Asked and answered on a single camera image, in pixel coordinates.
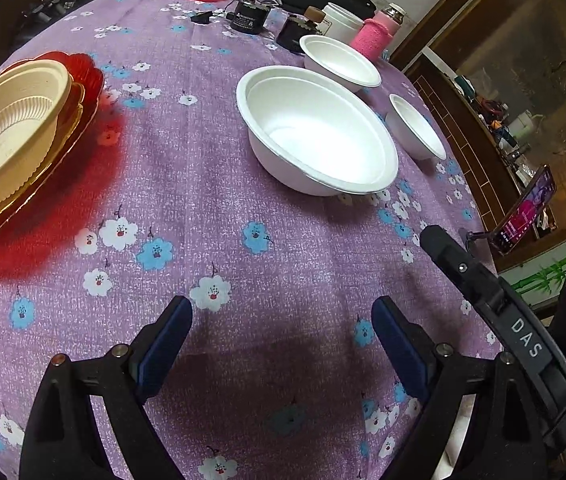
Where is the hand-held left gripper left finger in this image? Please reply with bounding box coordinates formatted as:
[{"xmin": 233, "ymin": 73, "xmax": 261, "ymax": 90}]
[{"xmin": 19, "ymin": 295, "xmax": 194, "ymax": 480}]

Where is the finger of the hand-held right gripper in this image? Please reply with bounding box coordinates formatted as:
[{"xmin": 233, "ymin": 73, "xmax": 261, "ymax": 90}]
[{"xmin": 419, "ymin": 225, "xmax": 566, "ymax": 456}]

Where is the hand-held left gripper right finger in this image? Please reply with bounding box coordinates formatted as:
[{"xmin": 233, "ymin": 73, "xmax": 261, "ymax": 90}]
[{"xmin": 371, "ymin": 296, "xmax": 548, "ymax": 480}]

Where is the small white paper bowl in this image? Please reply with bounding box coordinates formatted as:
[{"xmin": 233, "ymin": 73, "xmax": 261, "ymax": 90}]
[{"xmin": 386, "ymin": 93, "xmax": 448, "ymax": 162}]

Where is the large white paper bowl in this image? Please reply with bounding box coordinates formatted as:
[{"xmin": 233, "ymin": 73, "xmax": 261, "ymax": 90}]
[{"xmin": 236, "ymin": 66, "xmax": 400, "ymax": 197}]

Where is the red plate with round sticker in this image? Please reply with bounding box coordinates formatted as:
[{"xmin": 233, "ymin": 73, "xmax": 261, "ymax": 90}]
[{"xmin": 0, "ymin": 80, "xmax": 87, "ymax": 233}]

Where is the beige ribbed plastic bowl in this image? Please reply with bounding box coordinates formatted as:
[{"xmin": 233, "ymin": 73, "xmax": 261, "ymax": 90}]
[{"xmin": 0, "ymin": 59, "xmax": 72, "ymax": 208}]

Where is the red scalloped plastic plate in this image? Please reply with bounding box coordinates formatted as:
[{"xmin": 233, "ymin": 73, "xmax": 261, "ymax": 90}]
[{"xmin": 0, "ymin": 51, "xmax": 107, "ymax": 258}]

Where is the black phone stand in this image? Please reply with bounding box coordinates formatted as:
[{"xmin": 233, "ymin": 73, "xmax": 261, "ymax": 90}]
[{"xmin": 465, "ymin": 229, "xmax": 500, "ymax": 257}]

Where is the smartphone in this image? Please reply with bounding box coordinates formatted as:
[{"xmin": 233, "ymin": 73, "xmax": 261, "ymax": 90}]
[{"xmin": 493, "ymin": 165, "xmax": 558, "ymax": 253}]

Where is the white kettle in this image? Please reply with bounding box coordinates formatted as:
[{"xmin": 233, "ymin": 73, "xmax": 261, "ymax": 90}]
[{"xmin": 507, "ymin": 111, "xmax": 546, "ymax": 142}]

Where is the brown side cabinet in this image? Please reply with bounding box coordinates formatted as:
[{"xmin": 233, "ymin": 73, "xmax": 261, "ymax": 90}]
[{"xmin": 388, "ymin": 0, "xmax": 566, "ymax": 311}]

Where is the bottle in pink knit sleeve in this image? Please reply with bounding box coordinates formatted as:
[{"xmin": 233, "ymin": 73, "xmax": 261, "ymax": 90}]
[{"xmin": 352, "ymin": 4, "xmax": 408, "ymax": 60}]

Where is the dark jar with wooden lid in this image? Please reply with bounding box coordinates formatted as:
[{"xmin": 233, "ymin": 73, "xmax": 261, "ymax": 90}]
[{"xmin": 277, "ymin": 6, "xmax": 324, "ymax": 53}]

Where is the white plastic jar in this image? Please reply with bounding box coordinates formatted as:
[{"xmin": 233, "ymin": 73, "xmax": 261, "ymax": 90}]
[{"xmin": 322, "ymin": 2, "xmax": 366, "ymax": 40}]

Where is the black cylindrical canister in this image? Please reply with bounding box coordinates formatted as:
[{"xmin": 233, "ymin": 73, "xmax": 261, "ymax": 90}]
[{"xmin": 229, "ymin": 0, "xmax": 266, "ymax": 37}]

